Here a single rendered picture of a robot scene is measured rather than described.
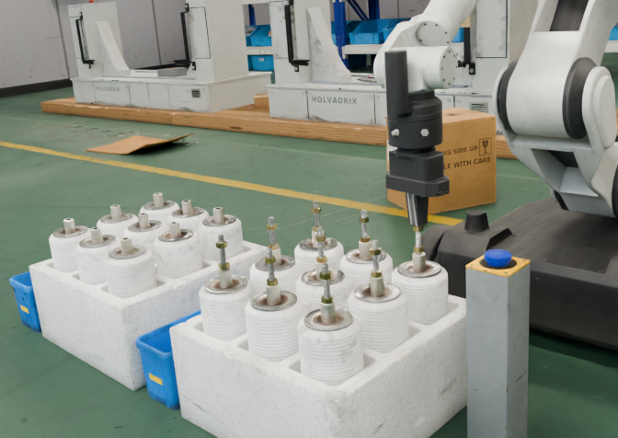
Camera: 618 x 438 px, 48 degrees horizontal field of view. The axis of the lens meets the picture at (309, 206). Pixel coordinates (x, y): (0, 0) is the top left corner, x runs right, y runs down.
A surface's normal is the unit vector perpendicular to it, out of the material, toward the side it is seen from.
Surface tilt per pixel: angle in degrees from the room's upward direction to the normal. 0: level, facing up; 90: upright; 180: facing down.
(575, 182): 59
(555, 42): 53
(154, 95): 90
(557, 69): 40
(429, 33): 123
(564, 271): 46
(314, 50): 90
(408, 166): 90
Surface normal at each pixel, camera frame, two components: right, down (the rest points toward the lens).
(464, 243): -0.53, -0.49
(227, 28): 0.74, 0.14
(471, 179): 0.33, 0.25
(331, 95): -0.66, 0.26
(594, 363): -0.07, -0.96
